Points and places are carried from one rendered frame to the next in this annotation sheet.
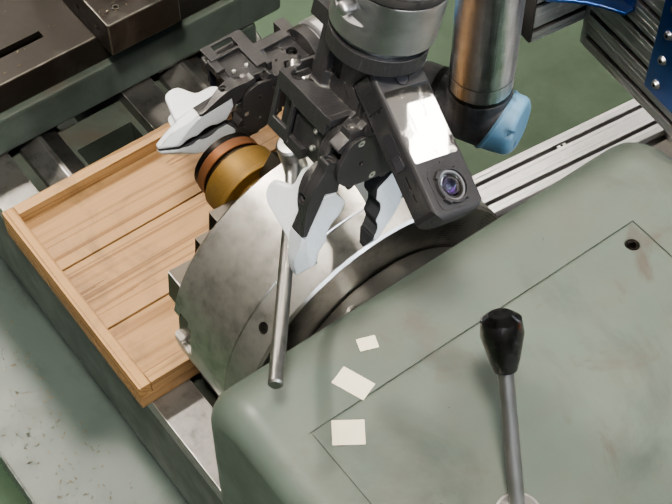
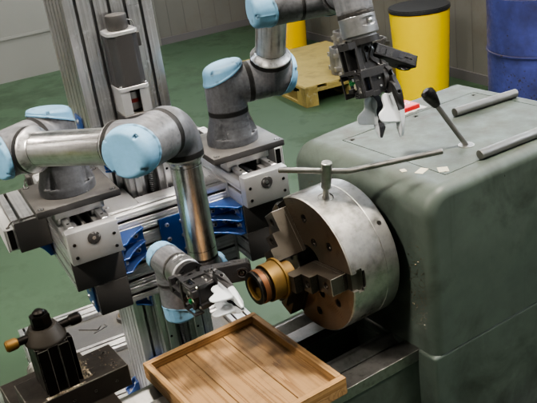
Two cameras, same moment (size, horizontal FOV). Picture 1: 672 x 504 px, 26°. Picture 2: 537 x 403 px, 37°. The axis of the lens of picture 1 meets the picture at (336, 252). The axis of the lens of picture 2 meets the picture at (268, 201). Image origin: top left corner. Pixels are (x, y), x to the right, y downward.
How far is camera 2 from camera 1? 1.77 m
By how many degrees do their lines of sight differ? 67
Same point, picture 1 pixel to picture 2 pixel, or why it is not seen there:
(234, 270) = (353, 225)
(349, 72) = (368, 54)
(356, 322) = (391, 176)
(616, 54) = (148, 283)
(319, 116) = (379, 68)
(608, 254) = (357, 141)
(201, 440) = (364, 373)
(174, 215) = (228, 388)
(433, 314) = not seen: hidden behind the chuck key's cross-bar
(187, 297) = (353, 258)
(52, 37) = not seen: outside the picture
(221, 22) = not seen: hidden behind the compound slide
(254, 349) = (385, 232)
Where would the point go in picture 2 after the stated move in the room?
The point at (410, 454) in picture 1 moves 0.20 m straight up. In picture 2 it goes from (448, 160) to (444, 70)
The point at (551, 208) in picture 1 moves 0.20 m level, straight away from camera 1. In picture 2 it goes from (336, 152) to (256, 153)
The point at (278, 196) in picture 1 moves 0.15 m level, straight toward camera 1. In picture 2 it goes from (384, 114) to (460, 105)
